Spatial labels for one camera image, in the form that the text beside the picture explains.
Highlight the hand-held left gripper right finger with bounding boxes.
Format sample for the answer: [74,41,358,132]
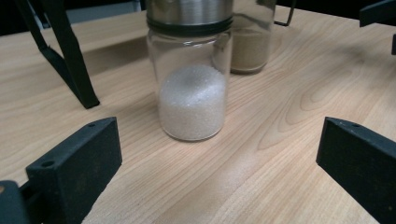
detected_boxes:
[316,116,396,224]

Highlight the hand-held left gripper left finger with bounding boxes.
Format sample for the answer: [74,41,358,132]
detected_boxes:
[25,117,123,224]

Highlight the black metal shelf rack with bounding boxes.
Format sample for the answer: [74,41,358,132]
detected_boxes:
[13,0,297,110]

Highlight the glass jar of white granules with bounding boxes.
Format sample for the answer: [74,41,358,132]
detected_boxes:
[145,0,234,143]

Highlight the glass jar of brown powder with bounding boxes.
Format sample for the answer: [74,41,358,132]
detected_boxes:
[230,0,277,76]

